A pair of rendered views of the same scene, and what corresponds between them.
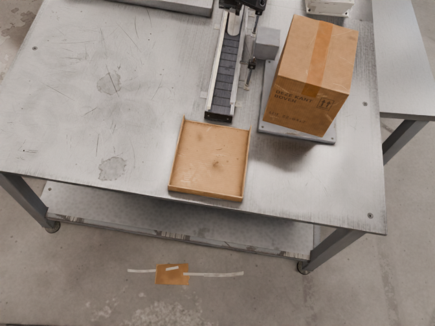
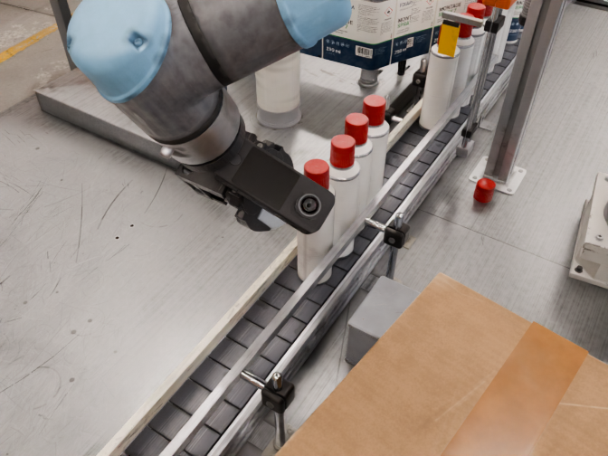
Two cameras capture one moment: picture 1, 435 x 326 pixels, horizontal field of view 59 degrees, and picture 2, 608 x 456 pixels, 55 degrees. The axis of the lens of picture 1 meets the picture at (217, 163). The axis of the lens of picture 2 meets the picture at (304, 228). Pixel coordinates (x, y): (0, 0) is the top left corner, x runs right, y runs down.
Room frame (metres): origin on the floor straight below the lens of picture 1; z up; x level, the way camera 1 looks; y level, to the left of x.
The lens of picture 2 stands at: (0.78, -0.27, 1.54)
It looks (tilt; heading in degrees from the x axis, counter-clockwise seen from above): 44 degrees down; 34
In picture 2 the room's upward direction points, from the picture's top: straight up
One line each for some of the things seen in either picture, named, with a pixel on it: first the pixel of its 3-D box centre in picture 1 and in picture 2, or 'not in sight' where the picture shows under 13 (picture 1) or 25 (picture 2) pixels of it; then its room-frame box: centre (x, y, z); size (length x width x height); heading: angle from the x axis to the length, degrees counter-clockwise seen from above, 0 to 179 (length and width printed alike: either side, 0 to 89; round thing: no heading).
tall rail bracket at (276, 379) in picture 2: (245, 70); (263, 404); (1.04, -0.04, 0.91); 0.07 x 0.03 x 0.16; 91
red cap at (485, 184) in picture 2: not in sight; (484, 190); (1.64, -0.10, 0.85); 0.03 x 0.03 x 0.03
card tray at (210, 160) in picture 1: (211, 156); not in sight; (0.67, 0.03, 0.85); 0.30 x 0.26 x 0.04; 1
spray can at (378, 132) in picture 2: not in sight; (369, 156); (1.45, 0.05, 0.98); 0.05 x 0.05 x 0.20
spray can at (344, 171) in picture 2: not in sight; (339, 198); (1.34, 0.04, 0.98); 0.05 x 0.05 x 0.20
